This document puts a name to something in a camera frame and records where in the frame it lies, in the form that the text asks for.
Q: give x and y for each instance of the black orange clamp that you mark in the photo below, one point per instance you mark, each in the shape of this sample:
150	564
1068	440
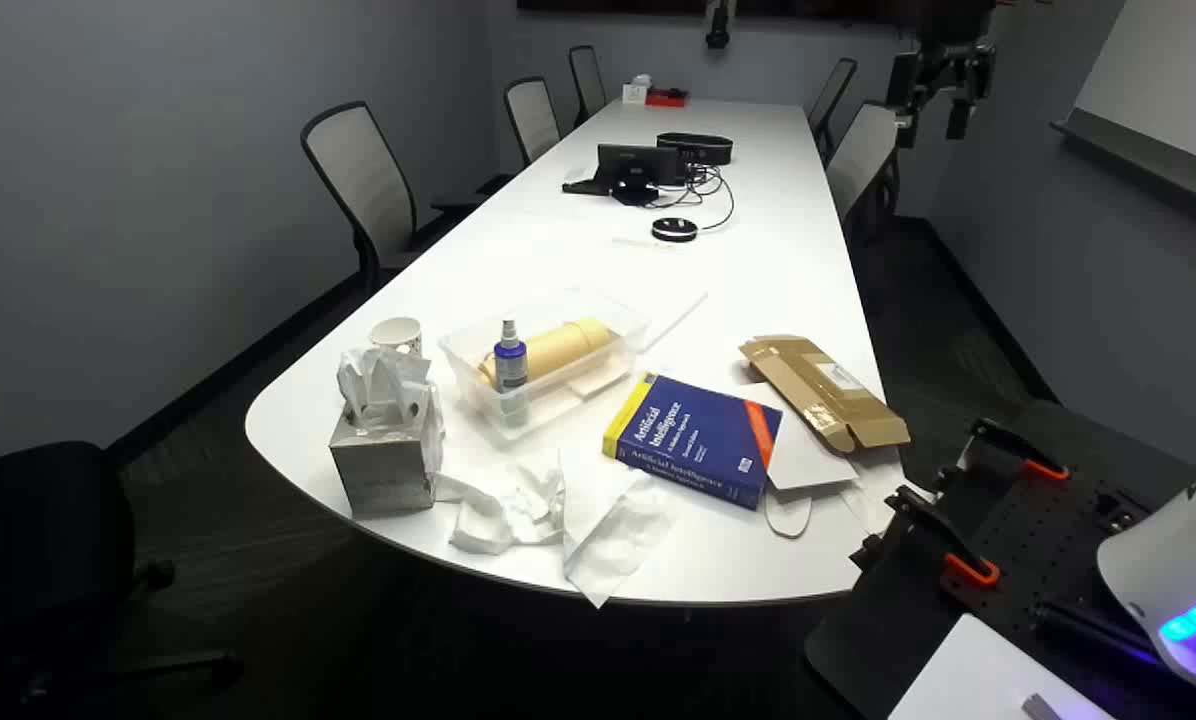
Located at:
1024	457
927	532

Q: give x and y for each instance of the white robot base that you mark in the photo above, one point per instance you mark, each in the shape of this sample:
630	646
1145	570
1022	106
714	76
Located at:
1149	575

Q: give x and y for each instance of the black office chair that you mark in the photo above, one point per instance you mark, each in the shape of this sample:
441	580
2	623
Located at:
67	580

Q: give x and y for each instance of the crumpled white tissue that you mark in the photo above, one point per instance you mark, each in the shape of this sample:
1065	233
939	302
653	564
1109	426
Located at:
505	504

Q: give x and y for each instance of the right far grey chair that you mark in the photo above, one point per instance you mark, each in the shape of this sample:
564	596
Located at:
828	95

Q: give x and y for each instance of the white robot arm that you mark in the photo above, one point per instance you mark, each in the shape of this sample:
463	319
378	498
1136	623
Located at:
952	56

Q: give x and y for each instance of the black round puck device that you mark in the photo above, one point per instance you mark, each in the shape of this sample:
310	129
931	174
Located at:
674	231

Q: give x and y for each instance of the white laptop corner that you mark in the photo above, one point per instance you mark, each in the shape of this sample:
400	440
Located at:
977	674

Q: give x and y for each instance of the red and white box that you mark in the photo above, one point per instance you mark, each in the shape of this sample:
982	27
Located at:
650	95

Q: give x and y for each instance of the grey tissue box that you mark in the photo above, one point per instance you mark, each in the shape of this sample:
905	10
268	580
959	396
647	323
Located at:
386	470

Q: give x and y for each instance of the black conference phone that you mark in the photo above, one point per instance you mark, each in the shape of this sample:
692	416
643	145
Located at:
634	174

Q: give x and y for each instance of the white paper napkin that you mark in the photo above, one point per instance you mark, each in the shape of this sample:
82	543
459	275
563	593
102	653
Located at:
612	521

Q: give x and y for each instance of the black mounting board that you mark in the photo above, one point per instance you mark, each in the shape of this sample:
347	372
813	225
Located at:
1049	601

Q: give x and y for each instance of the black flat box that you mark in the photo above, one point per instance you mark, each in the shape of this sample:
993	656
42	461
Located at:
697	145

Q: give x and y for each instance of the blue spray bottle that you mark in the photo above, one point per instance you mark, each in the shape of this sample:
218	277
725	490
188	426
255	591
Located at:
509	353

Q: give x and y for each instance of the whiteboard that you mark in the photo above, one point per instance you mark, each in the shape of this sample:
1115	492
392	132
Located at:
1136	101

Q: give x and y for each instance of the right near grey chair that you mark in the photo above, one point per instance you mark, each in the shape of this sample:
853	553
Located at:
863	154

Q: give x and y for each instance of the clear plastic tray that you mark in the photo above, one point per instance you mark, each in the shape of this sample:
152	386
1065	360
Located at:
559	393

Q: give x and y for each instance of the grey mesh office chair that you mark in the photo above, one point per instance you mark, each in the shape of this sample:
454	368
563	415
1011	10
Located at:
368	184

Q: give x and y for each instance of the blue and yellow book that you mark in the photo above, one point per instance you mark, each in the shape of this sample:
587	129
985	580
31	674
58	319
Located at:
692	438

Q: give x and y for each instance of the flattened brown cardboard box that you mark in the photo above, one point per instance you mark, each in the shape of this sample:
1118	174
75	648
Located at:
827	393

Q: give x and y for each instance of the white face mask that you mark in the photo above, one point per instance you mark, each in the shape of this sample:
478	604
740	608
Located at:
791	515

